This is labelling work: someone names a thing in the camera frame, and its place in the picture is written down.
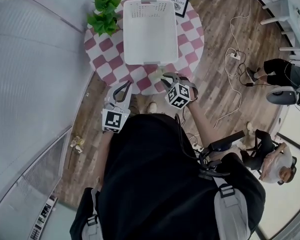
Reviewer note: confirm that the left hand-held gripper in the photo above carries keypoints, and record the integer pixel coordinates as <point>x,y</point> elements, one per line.
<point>112,120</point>

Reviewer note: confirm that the person's right forearm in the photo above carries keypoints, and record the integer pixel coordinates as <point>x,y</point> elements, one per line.
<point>201,126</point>

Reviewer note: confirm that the black framed picture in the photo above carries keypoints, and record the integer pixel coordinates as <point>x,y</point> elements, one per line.
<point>178,3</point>

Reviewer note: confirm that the white plastic basket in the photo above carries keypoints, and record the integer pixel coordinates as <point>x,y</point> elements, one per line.
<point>150,34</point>

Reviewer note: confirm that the green potted plant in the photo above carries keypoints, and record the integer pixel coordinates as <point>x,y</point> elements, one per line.
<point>105,16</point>

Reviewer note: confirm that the black office chair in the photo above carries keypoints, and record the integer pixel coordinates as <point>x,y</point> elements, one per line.
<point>260,144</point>

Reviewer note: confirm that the yellow floor litter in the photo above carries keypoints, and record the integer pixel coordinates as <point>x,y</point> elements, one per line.
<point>78,144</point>

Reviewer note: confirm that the black white floor rack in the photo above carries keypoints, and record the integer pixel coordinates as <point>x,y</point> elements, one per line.
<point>43,219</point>

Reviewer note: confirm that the person's white shoe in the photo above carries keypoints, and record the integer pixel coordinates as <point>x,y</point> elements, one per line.
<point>152,107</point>

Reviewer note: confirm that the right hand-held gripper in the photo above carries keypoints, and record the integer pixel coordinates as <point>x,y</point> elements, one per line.
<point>178,96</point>

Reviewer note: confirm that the black tablet on mount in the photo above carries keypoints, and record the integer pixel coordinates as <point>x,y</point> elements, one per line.
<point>225,141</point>

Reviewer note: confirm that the person's left forearm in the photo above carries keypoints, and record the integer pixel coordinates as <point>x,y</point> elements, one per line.
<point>106,156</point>

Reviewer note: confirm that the white side table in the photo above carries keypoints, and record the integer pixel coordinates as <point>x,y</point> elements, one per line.
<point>290,16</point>

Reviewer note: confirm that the person's black shirt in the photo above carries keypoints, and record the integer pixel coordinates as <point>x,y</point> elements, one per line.
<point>160,179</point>

